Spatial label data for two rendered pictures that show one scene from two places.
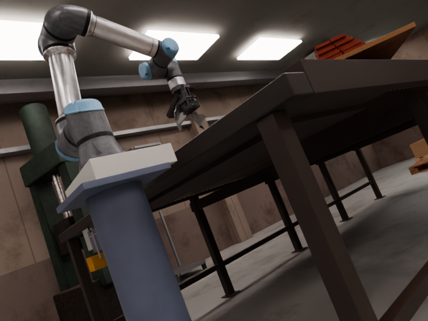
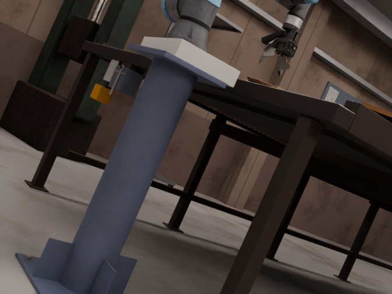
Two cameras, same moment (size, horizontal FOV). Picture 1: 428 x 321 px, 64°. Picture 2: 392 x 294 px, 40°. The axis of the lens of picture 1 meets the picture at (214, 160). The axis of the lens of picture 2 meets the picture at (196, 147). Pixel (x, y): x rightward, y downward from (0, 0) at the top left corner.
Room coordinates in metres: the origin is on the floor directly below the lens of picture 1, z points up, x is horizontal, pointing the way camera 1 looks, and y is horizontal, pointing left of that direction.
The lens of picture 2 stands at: (-0.83, -0.08, 0.66)
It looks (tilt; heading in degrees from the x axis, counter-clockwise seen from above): 1 degrees down; 7
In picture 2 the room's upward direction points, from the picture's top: 24 degrees clockwise
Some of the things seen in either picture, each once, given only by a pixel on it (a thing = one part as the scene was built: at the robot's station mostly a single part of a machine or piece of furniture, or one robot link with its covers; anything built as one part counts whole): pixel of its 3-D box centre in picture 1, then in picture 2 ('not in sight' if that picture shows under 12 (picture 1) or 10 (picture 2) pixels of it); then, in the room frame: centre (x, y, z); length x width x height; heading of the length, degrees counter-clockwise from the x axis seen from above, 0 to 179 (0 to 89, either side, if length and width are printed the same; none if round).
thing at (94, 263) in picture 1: (92, 248); (107, 80); (1.96, 0.82, 0.74); 0.09 x 0.08 x 0.24; 42
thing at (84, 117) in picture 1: (86, 121); (200, 4); (1.04, 0.33, 1.09); 0.13 x 0.12 x 0.14; 41
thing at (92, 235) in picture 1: (102, 238); (124, 81); (1.83, 0.70, 0.77); 0.14 x 0.11 x 0.18; 42
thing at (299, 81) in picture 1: (125, 198); (171, 70); (1.56, 0.44, 0.88); 2.08 x 0.08 x 0.06; 42
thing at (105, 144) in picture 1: (100, 154); (189, 35); (1.03, 0.32, 0.97); 0.15 x 0.15 x 0.10
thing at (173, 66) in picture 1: (171, 69); (299, 6); (1.49, 0.03, 1.35); 0.09 x 0.08 x 0.11; 131
